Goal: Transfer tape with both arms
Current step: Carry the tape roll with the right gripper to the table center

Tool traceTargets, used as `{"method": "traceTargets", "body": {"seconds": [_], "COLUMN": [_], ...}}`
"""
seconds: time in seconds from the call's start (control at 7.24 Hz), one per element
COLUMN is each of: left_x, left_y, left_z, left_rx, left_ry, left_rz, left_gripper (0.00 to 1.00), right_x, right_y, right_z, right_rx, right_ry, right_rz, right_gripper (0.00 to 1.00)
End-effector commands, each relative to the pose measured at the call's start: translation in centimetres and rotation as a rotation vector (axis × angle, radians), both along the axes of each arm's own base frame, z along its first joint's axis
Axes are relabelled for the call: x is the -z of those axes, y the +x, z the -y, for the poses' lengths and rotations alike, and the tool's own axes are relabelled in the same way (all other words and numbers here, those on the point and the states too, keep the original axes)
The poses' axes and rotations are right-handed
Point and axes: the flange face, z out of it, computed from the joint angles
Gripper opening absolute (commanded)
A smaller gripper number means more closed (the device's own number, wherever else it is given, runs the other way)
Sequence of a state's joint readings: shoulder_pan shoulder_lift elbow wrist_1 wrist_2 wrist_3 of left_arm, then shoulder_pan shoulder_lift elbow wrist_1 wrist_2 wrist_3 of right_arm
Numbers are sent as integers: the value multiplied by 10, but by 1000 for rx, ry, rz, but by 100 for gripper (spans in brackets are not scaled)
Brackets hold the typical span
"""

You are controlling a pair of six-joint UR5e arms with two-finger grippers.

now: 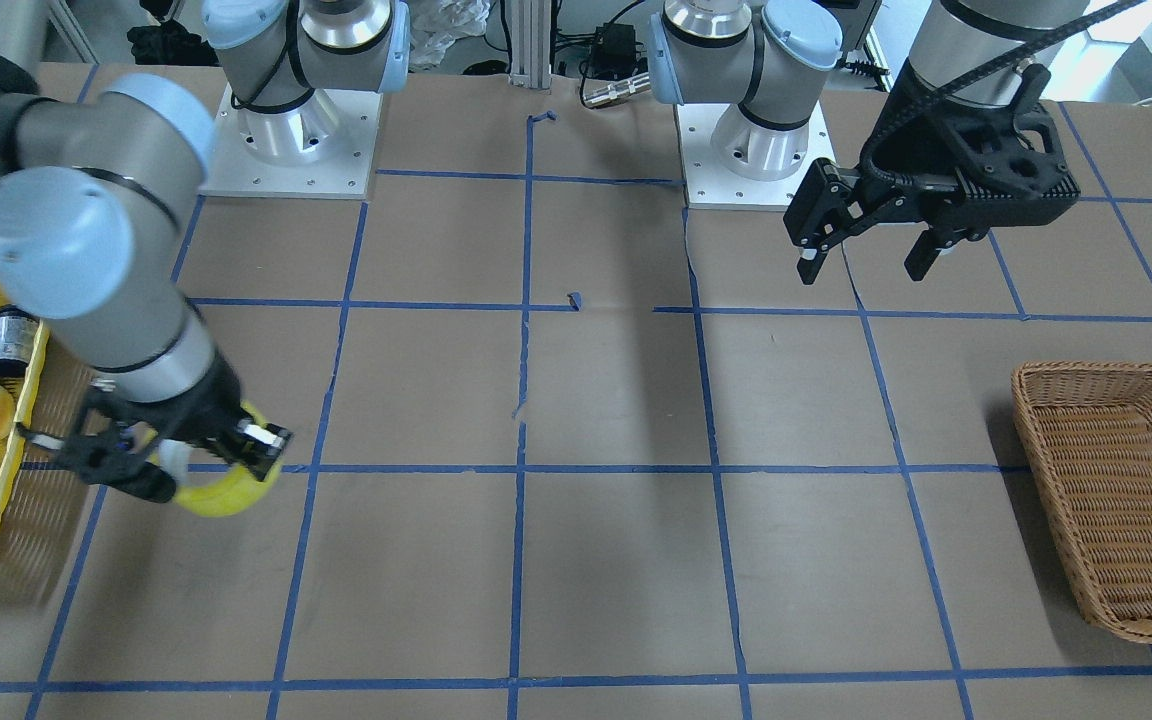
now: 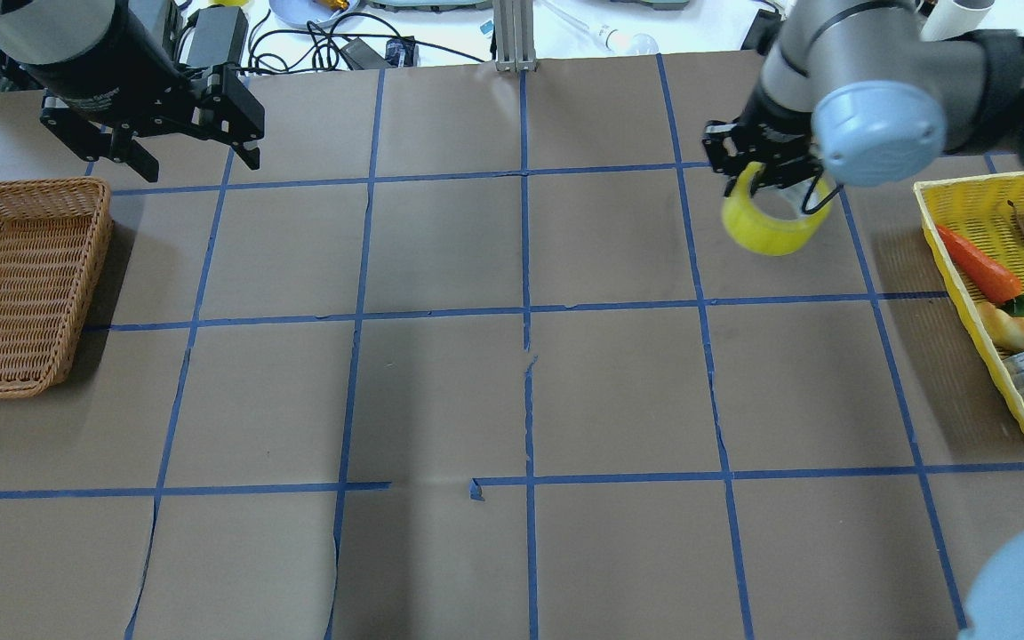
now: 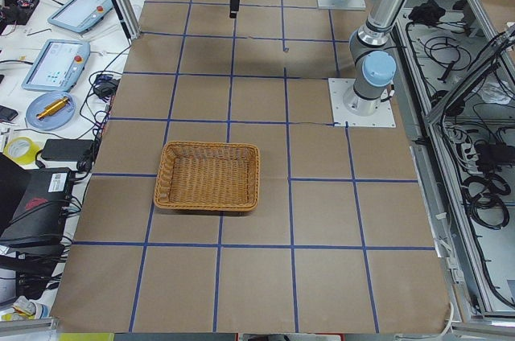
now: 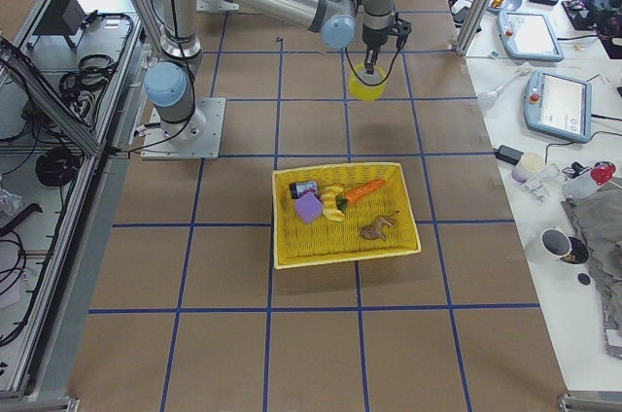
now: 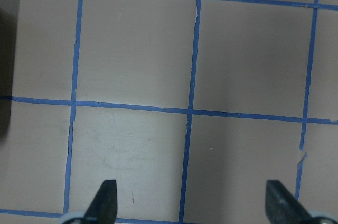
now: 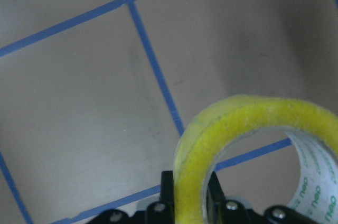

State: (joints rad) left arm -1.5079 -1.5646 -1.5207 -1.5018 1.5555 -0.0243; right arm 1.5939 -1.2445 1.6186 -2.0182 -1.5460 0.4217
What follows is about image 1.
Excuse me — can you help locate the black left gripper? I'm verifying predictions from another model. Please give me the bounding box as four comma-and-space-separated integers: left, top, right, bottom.
796, 65, 1082, 285

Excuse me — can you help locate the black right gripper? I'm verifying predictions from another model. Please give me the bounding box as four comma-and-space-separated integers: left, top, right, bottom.
56, 353, 294, 503

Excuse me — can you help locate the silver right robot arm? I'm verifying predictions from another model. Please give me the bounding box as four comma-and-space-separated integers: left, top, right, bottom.
0, 1, 291, 518

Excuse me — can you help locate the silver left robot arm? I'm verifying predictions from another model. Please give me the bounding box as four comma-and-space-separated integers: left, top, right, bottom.
647, 1, 1085, 285

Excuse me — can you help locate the small black jar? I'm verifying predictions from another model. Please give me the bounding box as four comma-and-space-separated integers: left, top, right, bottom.
0, 304, 40, 379

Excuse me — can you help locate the black power adapter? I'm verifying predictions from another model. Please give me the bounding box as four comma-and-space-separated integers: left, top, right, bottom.
586, 22, 637, 79

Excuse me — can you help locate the brown wicker basket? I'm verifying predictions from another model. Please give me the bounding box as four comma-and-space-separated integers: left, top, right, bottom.
1011, 361, 1152, 644

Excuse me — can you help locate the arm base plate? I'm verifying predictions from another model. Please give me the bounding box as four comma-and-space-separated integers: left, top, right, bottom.
675, 103, 835, 211
200, 88, 385, 200

